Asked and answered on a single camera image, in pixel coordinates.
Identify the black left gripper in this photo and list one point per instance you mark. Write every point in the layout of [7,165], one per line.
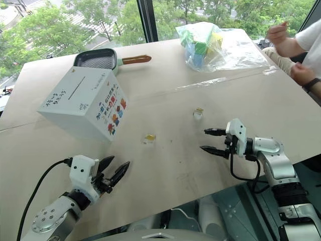
[103,183]

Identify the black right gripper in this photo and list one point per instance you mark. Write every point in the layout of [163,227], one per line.
[230,146]

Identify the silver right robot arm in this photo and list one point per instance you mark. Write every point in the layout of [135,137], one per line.
[278,163]

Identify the person's right forearm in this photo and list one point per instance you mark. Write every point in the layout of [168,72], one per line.
[291,47]

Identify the person's left forearm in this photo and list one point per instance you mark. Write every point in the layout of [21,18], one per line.
[318,90]

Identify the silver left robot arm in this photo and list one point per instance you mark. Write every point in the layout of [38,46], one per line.
[54,214]

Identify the white cardboard box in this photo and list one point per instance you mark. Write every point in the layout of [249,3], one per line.
[82,100]

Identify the person's left hand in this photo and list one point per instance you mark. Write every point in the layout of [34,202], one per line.
[302,74]

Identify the person's right hand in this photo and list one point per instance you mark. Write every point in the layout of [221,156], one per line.
[277,33]

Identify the clear bag of coloured blocks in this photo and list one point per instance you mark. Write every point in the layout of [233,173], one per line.
[200,45]

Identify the person's beige trousers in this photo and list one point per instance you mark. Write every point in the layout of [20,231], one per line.
[278,59]

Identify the black wrist watch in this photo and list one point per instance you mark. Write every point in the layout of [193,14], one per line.
[311,84]

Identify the small red black device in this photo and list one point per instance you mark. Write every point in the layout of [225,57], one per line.
[6,91]

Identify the person in white shirt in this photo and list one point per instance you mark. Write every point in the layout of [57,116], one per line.
[313,45]

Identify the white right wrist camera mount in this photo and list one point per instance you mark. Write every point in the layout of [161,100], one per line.
[237,133]

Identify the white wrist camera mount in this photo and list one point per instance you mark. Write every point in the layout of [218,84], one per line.
[81,173]
[237,133]

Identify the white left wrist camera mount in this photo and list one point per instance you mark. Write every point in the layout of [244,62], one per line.
[81,173]

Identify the black window frame post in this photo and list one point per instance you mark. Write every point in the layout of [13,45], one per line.
[148,20]

